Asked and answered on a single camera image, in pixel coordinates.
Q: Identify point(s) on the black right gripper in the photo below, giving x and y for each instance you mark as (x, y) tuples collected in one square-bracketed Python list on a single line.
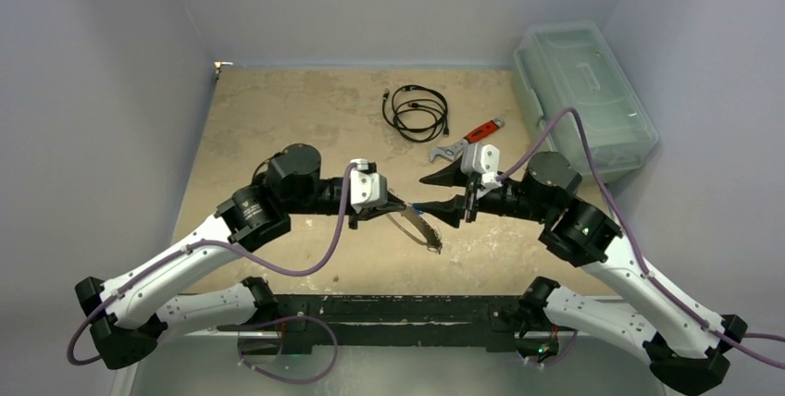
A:
[(467, 201)]

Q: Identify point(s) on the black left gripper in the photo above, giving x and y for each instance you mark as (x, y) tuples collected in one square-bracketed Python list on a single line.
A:
[(392, 203)]

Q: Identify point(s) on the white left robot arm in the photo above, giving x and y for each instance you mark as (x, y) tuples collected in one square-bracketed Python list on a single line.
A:
[(128, 315)]

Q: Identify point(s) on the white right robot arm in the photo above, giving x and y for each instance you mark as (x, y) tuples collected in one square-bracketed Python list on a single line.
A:
[(683, 343)]

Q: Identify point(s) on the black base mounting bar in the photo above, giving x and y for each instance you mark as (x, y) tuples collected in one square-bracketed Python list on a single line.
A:
[(495, 323)]

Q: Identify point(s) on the clear green plastic toolbox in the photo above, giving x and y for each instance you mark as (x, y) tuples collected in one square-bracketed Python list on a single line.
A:
[(570, 64)]

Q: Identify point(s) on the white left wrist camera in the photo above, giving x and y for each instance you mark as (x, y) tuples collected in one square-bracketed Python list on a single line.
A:
[(368, 188)]

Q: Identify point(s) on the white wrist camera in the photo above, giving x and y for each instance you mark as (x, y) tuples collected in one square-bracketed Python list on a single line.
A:
[(368, 188), (482, 159)]

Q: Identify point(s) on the red handled adjustable wrench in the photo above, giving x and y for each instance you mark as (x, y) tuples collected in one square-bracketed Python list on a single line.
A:
[(453, 151)]

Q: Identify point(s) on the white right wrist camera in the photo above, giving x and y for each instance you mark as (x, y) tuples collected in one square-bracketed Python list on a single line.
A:
[(482, 159)]

